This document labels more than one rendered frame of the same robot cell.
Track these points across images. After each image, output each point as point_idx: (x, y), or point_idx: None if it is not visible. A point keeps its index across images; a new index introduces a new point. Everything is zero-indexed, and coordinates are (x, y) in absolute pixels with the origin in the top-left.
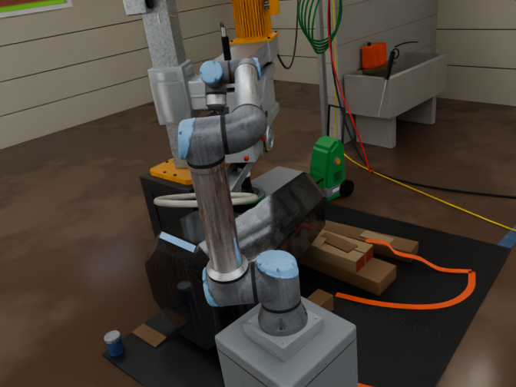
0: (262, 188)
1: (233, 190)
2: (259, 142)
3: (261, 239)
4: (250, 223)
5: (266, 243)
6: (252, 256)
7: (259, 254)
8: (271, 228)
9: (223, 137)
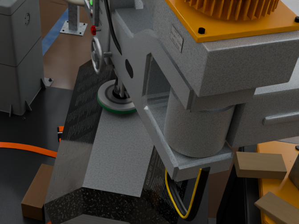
0: (107, 104)
1: (84, 2)
2: (103, 43)
3: (82, 97)
4: (98, 88)
5: (77, 101)
6: (82, 85)
7: (78, 91)
8: (80, 110)
9: None
